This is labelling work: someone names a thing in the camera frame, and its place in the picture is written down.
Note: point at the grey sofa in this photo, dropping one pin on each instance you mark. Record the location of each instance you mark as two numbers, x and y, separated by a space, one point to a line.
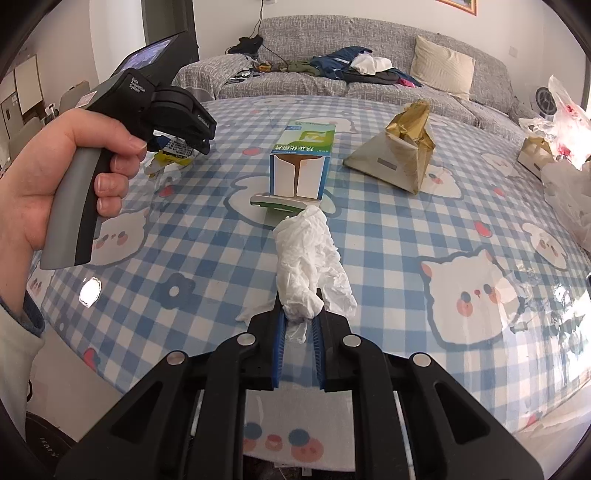
295 41

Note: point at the olive garment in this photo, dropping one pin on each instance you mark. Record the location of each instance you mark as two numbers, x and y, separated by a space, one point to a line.
295 68

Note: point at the pile of clothes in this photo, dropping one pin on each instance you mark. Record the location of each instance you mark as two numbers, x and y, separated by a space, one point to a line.
332 64

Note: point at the gold paper bag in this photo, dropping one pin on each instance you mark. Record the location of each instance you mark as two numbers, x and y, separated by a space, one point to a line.
397 157

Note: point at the green white carton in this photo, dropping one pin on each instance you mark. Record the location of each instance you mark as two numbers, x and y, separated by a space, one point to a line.
302 138

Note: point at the person's left hand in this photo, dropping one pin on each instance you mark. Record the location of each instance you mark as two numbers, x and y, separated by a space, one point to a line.
32 184

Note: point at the yellow snack wrapper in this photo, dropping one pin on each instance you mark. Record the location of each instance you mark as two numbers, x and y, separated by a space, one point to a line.
171 157

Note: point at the small dark fan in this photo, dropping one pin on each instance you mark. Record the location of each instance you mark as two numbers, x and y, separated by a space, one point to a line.
546 100

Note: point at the white plastic bag red print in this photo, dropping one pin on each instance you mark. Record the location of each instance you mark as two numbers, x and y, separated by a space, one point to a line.
572 124

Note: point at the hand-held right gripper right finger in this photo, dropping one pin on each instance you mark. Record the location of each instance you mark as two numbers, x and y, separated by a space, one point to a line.
316 350

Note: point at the white garment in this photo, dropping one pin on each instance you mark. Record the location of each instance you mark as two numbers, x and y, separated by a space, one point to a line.
369 65

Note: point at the framed wall picture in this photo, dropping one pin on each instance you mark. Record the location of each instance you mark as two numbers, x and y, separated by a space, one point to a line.
459 5

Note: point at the black garment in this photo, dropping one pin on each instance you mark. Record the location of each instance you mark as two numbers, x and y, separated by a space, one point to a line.
247 46

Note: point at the cream pillow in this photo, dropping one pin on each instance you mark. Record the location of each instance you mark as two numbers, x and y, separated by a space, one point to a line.
441 67

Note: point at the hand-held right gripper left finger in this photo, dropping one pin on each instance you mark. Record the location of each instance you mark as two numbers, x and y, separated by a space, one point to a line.
277 350

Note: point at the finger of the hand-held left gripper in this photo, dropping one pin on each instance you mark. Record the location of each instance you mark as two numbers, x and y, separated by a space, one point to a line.
203 124

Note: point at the blue checked printed tablecloth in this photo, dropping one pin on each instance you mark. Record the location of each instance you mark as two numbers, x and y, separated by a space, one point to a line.
392 230

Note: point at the plain white plastic bag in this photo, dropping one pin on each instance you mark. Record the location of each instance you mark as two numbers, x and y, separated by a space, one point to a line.
570 203

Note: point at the white tissue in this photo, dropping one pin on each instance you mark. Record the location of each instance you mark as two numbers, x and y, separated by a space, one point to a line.
304 258

